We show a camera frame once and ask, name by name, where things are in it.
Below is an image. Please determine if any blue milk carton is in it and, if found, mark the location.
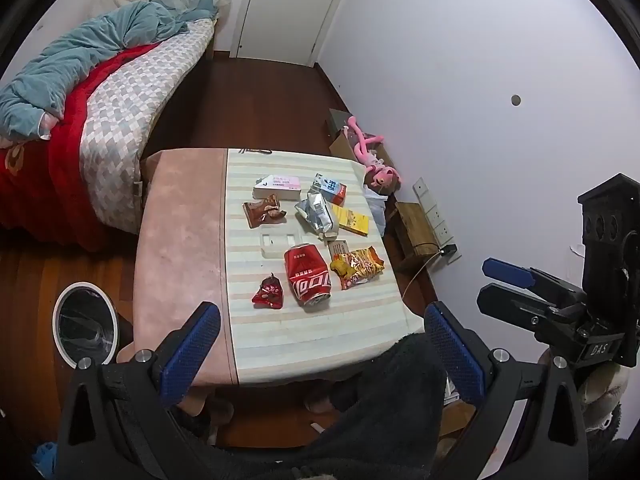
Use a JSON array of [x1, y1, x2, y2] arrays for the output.
[[312, 174, 347, 206]]

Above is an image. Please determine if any thin cable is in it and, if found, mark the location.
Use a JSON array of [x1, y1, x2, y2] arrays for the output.
[[402, 252, 442, 302]]

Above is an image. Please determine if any yellow box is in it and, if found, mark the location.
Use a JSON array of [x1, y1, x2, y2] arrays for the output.
[[332, 203, 371, 237]]

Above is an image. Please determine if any white door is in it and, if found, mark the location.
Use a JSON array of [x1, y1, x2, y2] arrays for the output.
[[230, 0, 361, 68]]

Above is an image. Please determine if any teal quilt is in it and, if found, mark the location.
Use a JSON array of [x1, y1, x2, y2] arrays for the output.
[[0, 0, 221, 141]]

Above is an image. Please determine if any silver foil bag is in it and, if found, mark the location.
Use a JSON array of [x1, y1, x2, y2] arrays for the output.
[[294, 187, 341, 241]]

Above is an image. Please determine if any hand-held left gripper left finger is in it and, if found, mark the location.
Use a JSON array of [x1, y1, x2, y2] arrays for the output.
[[59, 301, 222, 480]]

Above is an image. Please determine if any white rimmed trash bin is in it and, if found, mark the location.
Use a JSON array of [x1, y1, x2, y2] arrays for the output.
[[52, 282, 120, 368]]

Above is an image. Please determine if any white plastic bag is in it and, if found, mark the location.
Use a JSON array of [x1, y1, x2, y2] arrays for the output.
[[362, 185, 389, 238]]

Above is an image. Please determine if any white power strip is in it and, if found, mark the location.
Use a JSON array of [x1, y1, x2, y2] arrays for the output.
[[412, 177, 462, 266]]

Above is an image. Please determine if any orange fries snack bag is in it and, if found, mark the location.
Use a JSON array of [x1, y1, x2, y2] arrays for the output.
[[329, 246, 385, 291]]

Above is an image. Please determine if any person's dark fleece clothing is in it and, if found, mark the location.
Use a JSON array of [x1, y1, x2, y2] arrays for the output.
[[285, 332, 451, 480]]

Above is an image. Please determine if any red soda can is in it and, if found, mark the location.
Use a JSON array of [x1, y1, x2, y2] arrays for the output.
[[284, 242, 333, 308]]

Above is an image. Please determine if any brown crumpled wrapper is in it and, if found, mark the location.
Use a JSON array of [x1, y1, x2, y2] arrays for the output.
[[243, 195, 288, 228]]

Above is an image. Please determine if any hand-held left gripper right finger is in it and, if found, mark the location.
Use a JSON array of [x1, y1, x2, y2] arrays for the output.
[[424, 301, 590, 480]]

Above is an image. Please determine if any small red wrapper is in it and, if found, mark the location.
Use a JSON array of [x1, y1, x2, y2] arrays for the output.
[[251, 274, 284, 308]]

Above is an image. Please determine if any red blanket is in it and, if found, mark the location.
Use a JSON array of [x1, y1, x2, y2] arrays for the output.
[[0, 42, 161, 253]]

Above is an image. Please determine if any blue slipper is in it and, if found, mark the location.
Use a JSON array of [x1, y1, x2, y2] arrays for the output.
[[32, 442, 57, 479]]

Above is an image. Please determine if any cardboard box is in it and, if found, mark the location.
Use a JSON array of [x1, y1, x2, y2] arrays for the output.
[[327, 109, 396, 171]]

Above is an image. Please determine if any pink table cloth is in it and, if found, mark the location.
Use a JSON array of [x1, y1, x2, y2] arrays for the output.
[[132, 147, 237, 391]]

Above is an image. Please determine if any wooden stool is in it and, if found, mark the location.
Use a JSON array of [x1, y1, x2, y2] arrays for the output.
[[387, 201, 446, 262]]

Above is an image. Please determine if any pink and white box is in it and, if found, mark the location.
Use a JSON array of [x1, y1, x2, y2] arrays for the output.
[[252, 174, 302, 201]]

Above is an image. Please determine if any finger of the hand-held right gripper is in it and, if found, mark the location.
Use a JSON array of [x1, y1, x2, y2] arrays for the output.
[[476, 282, 557, 334], [482, 258, 586, 307]]

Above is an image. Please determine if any pink slipper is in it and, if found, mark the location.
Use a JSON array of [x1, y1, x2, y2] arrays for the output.
[[304, 394, 337, 414], [185, 389, 235, 423]]

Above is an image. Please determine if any pink plush toy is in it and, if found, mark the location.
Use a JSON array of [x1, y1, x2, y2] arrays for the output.
[[345, 116, 402, 196]]

